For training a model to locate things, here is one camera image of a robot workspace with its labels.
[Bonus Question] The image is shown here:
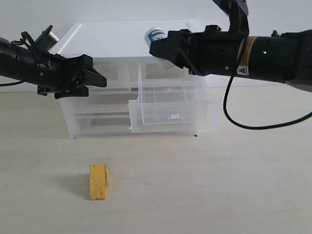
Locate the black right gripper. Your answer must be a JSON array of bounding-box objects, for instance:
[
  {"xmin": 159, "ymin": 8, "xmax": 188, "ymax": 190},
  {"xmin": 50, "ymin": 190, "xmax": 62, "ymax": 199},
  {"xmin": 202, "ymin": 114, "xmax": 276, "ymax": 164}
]
[{"xmin": 149, "ymin": 25, "xmax": 244, "ymax": 76}]

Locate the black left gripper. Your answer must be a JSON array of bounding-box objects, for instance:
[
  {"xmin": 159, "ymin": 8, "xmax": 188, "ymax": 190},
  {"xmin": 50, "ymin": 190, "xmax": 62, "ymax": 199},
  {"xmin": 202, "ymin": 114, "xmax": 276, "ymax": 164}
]
[{"xmin": 34, "ymin": 54, "xmax": 107, "ymax": 99}]

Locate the white bottle teal label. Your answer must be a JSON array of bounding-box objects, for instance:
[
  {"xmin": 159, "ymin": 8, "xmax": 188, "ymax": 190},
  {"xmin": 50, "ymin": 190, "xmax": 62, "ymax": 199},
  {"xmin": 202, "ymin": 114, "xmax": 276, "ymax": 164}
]
[{"xmin": 144, "ymin": 27, "xmax": 175, "ymax": 70}]

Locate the yellow sponge block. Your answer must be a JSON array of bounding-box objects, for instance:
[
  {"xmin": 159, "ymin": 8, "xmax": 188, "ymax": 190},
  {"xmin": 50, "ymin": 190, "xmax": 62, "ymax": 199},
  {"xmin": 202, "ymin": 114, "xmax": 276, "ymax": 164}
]
[{"xmin": 89, "ymin": 164, "xmax": 110, "ymax": 200}]

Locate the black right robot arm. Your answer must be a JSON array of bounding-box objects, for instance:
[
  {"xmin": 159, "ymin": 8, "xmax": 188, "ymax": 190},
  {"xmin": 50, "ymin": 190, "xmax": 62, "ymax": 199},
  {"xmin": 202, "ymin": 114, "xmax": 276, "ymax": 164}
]
[{"xmin": 150, "ymin": 25, "xmax": 312, "ymax": 92}]

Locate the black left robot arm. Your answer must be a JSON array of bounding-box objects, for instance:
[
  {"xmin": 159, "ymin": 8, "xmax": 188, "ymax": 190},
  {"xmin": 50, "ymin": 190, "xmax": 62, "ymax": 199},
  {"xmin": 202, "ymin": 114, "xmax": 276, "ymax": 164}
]
[{"xmin": 0, "ymin": 39, "xmax": 107, "ymax": 99}]

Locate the white plastic drawer cabinet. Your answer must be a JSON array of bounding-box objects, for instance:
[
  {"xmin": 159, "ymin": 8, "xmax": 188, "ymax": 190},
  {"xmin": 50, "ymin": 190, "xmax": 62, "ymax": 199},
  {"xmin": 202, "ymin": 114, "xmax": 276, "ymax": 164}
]
[{"xmin": 51, "ymin": 19, "xmax": 197, "ymax": 138}]

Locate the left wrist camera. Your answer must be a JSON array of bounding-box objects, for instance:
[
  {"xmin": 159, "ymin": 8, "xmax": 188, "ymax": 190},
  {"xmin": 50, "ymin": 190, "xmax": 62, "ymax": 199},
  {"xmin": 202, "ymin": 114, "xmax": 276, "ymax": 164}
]
[{"xmin": 35, "ymin": 25, "xmax": 59, "ymax": 51}]

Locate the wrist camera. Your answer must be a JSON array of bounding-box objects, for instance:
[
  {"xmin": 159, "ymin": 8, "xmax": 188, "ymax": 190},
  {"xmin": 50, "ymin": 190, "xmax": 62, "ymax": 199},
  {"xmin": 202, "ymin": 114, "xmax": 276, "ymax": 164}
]
[
  {"xmin": 213, "ymin": 0, "xmax": 250, "ymax": 36},
  {"xmin": 35, "ymin": 25, "xmax": 59, "ymax": 51}
]

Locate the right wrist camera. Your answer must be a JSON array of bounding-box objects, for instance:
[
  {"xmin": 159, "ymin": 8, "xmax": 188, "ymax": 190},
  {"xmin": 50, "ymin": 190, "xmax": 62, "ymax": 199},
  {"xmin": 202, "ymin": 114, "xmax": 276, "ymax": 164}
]
[{"xmin": 213, "ymin": 0, "xmax": 250, "ymax": 36}]

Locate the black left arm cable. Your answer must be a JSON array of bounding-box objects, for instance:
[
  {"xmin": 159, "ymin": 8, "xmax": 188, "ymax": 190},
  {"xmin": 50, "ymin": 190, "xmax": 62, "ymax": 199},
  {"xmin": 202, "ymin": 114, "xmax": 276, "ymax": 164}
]
[{"xmin": 0, "ymin": 31, "xmax": 49, "ymax": 87}]

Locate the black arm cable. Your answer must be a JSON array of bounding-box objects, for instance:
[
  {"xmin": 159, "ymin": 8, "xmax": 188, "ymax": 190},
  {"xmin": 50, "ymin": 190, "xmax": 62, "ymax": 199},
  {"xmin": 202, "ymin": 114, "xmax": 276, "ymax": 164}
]
[
  {"xmin": 0, "ymin": 31, "xmax": 49, "ymax": 87},
  {"xmin": 223, "ymin": 75, "xmax": 312, "ymax": 130}
]

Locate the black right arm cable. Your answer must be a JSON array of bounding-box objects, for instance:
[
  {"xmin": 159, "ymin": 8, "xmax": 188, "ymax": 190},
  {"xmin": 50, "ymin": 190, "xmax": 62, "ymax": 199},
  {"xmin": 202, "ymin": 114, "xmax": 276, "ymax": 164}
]
[{"xmin": 223, "ymin": 75, "xmax": 312, "ymax": 130}]

